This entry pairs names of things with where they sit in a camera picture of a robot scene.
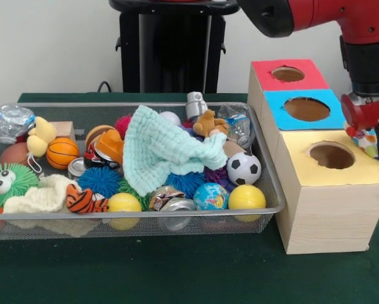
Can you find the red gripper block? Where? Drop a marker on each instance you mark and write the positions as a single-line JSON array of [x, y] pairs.
[[367, 113]]

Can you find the brown plush teddy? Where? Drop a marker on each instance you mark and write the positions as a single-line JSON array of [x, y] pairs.
[[210, 123]]

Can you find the mint green cloth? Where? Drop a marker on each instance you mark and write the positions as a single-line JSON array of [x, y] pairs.
[[161, 149]]

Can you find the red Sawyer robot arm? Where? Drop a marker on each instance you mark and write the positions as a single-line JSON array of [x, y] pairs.
[[341, 19]]

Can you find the wooden box with three holes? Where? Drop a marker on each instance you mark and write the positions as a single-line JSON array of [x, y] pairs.
[[329, 209]]

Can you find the clear mesh bin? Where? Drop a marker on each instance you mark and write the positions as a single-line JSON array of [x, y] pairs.
[[69, 232]]

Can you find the black and white soccer ball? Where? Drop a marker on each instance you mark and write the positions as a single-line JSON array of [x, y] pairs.
[[244, 168]]

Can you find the yellow ball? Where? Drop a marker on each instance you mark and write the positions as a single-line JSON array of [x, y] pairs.
[[125, 204], [246, 197]]

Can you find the small globe ball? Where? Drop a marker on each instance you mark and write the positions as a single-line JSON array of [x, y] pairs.
[[211, 196]]

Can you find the silver toy robot figure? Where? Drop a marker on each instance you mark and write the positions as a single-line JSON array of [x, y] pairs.
[[196, 104]]

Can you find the blue spiky ball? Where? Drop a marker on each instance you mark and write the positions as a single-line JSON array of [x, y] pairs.
[[99, 182], [184, 182]]

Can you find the dark green table cloth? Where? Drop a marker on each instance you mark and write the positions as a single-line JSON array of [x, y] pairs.
[[177, 272]]

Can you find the orange bumpy toy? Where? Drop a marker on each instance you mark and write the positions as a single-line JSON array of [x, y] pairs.
[[110, 145]]

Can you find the orange tiger plush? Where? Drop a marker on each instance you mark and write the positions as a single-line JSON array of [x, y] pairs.
[[82, 199]]

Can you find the small orange basketball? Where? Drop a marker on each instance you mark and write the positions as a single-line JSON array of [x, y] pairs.
[[62, 153]]

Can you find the cream knitted cloth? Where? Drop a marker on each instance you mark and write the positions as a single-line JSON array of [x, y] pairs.
[[40, 197]]

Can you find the green spiky ball with eyes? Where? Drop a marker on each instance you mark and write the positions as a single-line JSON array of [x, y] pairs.
[[11, 183]]

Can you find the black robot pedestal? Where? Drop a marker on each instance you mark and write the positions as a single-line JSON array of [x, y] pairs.
[[170, 50]]

